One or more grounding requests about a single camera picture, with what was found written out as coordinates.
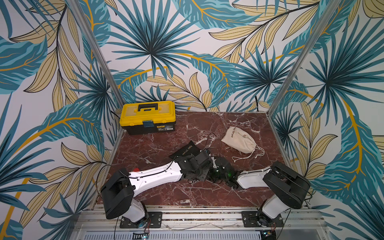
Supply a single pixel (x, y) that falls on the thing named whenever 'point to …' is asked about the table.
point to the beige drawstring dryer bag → (238, 140)
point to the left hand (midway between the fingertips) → (202, 174)
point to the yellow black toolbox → (141, 117)
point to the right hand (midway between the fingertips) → (197, 171)
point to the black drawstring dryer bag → (189, 149)
